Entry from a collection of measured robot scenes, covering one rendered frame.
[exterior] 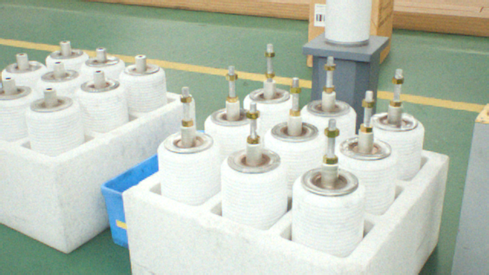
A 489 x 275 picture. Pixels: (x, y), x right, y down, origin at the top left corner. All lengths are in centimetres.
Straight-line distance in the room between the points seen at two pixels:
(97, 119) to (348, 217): 58
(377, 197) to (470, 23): 181
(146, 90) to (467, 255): 69
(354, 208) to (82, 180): 53
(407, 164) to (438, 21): 171
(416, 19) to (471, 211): 180
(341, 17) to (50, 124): 59
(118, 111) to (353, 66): 47
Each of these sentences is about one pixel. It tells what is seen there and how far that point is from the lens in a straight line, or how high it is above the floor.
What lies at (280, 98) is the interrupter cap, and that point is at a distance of 104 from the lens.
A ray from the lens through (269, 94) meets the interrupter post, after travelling 105.
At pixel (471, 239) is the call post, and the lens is 92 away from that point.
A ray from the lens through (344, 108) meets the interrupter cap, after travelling 100.
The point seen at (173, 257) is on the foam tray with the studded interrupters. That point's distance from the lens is 90.
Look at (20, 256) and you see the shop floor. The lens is 114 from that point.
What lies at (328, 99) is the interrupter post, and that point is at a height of 27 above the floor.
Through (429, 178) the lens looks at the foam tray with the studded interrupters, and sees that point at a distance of 96.
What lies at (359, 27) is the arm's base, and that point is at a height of 34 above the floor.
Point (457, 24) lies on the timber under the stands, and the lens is 261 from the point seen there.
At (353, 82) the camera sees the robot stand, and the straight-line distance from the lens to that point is 119.
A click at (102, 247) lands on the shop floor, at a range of 112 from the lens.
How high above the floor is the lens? 62
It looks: 24 degrees down
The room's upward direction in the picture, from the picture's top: 1 degrees counter-clockwise
